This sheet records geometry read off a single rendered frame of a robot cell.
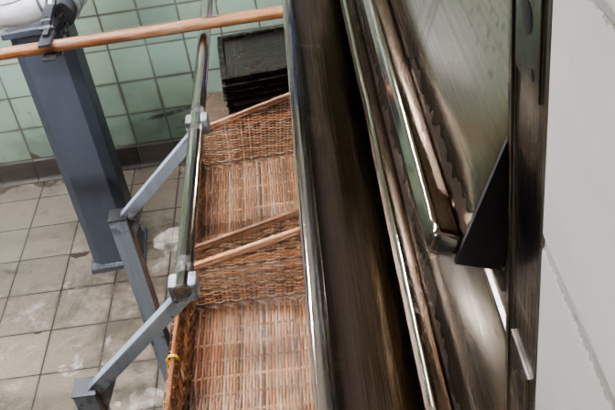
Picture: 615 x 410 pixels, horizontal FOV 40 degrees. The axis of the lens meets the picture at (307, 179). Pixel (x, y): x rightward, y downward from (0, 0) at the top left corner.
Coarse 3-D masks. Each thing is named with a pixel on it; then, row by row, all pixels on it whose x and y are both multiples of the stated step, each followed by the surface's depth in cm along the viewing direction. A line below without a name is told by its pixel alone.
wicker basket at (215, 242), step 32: (288, 96) 248; (224, 128) 253; (256, 128) 254; (288, 128) 255; (224, 160) 260; (256, 160) 261; (288, 160) 259; (224, 192) 250; (288, 192) 247; (224, 224) 238; (256, 224) 206; (288, 224) 207
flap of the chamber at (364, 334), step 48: (336, 0) 157; (336, 48) 142; (336, 96) 130; (336, 144) 119; (336, 192) 110; (336, 240) 103; (384, 240) 103; (336, 288) 96; (384, 288) 96; (336, 336) 90; (384, 336) 90; (336, 384) 85; (384, 384) 85
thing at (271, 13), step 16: (208, 16) 202; (224, 16) 202; (240, 16) 201; (256, 16) 202; (272, 16) 202; (112, 32) 203; (128, 32) 202; (144, 32) 202; (160, 32) 202; (176, 32) 203; (0, 48) 204; (16, 48) 203; (32, 48) 203; (48, 48) 203; (64, 48) 203; (80, 48) 204
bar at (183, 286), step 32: (192, 96) 181; (192, 128) 170; (192, 160) 161; (192, 192) 153; (128, 224) 188; (192, 224) 147; (128, 256) 193; (192, 256) 141; (192, 288) 135; (160, 320) 140; (128, 352) 144; (160, 352) 212; (96, 384) 148
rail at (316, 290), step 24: (288, 0) 152; (288, 24) 145; (288, 48) 138; (312, 168) 112; (312, 192) 107; (312, 216) 103; (312, 240) 100; (312, 264) 96; (312, 288) 93; (312, 312) 90; (312, 336) 88; (312, 360) 87; (336, 408) 80
